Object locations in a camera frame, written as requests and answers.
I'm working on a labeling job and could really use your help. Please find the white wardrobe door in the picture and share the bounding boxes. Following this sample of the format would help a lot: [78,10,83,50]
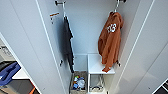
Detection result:
[0,0,69,94]
[114,0,168,94]

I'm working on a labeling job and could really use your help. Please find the white wardrobe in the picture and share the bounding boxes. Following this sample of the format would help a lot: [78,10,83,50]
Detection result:
[34,0,143,94]

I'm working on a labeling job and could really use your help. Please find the black hanging garment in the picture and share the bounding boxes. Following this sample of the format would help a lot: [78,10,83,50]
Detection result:
[61,15,76,73]

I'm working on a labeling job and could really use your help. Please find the white wardrobe shelf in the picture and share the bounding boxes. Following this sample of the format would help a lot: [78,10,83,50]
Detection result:
[86,52,116,75]

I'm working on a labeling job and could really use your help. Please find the small dark door hinge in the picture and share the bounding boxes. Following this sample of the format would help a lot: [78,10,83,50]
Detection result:
[58,58,65,67]
[116,59,122,67]

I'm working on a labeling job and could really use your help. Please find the orange printed hoodie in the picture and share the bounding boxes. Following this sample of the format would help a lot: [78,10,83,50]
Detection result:
[97,11,125,73]

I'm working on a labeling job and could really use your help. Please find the pale blue white bundle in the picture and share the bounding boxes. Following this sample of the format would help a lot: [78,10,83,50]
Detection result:
[77,79,87,90]

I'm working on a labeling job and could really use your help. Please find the white clothes hanger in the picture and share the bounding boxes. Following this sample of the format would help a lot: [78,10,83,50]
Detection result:
[111,0,121,15]
[61,2,68,20]

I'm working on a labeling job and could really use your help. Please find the brown storage basket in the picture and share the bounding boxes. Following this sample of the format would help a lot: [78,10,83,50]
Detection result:
[69,69,89,94]

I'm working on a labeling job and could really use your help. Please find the orange white warning label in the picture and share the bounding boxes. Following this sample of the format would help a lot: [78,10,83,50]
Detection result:
[49,12,61,23]

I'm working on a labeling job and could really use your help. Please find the dark clothes rod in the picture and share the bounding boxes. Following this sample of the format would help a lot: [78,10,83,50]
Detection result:
[54,0,128,7]

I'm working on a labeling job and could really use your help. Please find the blue plastic object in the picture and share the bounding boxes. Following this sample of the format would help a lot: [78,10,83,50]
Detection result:
[0,61,22,86]

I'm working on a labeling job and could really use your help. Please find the orange frame stand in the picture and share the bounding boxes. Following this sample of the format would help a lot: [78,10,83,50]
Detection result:
[28,86,36,94]

